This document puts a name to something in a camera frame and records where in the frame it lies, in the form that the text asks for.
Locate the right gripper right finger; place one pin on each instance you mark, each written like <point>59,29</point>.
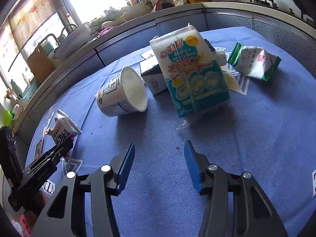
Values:
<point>253,212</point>

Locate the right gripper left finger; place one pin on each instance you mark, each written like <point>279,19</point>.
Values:
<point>64,213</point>

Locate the white red small packet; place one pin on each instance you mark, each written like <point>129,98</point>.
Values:
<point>64,128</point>

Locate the white instant noodle cup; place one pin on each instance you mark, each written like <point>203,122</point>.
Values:
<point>124,93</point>

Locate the blue white sponge package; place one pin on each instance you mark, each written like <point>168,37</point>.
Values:
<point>193,76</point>

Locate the green white snack wrapper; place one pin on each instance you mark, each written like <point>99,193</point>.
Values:
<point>253,62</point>

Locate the white black small carton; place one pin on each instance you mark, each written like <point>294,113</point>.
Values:
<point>152,75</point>

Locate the grey kitchen cabinet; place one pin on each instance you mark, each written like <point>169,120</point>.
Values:
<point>287,32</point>

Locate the blue printed tablecloth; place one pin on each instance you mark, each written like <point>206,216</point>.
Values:
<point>269,132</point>

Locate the brown paper bag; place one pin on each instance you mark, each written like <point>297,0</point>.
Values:
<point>41,67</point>

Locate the white patterned basin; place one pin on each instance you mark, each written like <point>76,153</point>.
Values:
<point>75,40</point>

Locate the black frying pan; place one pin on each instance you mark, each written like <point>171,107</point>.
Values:
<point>300,5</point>

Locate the black gas stove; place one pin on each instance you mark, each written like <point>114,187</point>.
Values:
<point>290,7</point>

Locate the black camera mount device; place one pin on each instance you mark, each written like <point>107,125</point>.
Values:
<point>26,183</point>

